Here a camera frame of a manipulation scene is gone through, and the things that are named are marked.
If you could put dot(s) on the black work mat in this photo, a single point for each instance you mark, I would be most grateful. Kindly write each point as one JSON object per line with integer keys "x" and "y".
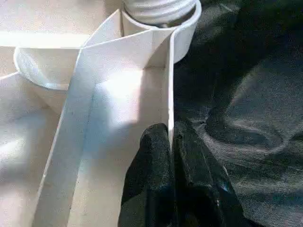
{"x": 248, "y": 94}

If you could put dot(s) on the white plastic table top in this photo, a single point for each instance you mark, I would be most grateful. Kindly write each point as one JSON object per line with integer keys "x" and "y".
{"x": 106, "y": 106}

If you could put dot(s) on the white plastic table leg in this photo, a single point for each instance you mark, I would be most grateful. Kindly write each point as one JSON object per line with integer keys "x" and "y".
{"x": 161, "y": 9}

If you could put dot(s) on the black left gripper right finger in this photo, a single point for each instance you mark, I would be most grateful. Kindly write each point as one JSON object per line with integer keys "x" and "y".
{"x": 201, "y": 194}

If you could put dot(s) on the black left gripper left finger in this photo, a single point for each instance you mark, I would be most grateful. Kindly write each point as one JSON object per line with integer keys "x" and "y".
{"x": 149, "y": 184}

